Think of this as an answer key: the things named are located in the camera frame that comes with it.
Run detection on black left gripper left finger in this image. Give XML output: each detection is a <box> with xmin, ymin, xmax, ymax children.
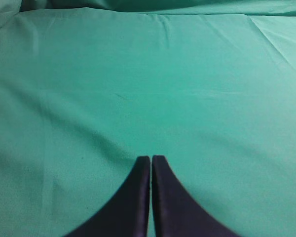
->
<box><xmin>66</xmin><ymin>156</ymin><xmax>150</xmax><ymax>237</ymax></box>

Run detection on green cloth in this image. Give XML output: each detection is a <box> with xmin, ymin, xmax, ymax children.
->
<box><xmin>0</xmin><ymin>0</ymin><xmax>296</xmax><ymax>237</ymax></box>

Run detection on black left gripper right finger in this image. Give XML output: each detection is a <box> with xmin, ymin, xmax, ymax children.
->
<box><xmin>151</xmin><ymin>156</ymin><xmax>237</xmax><ymax>237</ymax></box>

